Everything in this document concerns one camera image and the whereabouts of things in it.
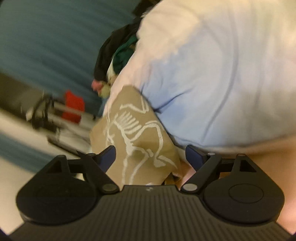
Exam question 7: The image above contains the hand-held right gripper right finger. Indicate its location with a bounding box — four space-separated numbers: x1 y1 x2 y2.
180 144 259 193

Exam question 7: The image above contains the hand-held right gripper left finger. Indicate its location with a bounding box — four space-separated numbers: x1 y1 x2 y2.
47 145 120 194

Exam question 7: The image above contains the tan skeleton print t-shirt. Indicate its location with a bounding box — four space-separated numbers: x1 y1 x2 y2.
90 85 183 186

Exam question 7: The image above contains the red cloth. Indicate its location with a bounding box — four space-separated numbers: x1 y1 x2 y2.
62 90 85 120

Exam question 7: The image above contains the pale yellow-green garment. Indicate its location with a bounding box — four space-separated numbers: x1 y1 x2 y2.
98 83 111 98

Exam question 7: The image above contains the pink garment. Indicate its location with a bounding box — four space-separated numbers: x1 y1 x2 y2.
91 79 104 92

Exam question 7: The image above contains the pastel tie-dye duvet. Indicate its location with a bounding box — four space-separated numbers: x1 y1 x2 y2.
102 0 296 232

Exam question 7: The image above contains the garment steamer stand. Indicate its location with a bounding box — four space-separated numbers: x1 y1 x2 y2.
25 91 97 153

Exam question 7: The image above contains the narrow blue curtain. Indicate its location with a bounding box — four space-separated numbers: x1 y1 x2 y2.
0 134 77 160

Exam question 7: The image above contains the green garment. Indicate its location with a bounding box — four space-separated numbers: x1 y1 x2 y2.
112 35 139 73

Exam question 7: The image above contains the black garment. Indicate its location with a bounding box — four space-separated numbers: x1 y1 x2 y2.
94 23 139 81

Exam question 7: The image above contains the wide blue curtain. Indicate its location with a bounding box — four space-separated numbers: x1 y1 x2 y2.
0 0 144 116

